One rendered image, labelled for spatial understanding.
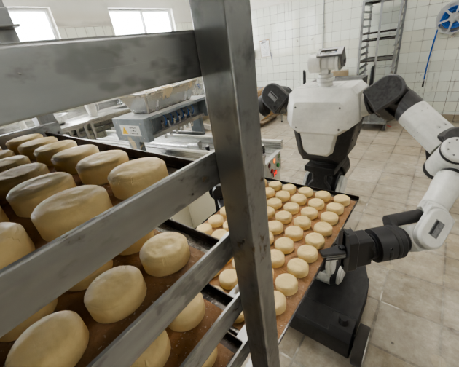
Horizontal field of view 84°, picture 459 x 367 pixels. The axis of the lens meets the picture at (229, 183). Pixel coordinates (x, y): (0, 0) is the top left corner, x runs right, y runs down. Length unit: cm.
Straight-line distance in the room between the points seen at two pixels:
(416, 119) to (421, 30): 436
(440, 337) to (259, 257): 172
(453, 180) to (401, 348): 114
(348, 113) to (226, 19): 85
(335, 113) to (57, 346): 95
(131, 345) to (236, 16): 24
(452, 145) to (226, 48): 80
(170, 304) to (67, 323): 8
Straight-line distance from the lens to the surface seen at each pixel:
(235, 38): 19
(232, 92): 19
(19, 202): 26
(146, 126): 178
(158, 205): 19
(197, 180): 21
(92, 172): 27
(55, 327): 26
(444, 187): 89
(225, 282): 65
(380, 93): 102
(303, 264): 67
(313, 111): 103
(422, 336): 191
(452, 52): 532
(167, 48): 19
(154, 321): 23
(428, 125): 97
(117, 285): 26
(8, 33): 59
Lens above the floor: 150
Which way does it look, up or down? 28 degrees down
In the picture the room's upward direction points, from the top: 9 degrees counter-clockwise
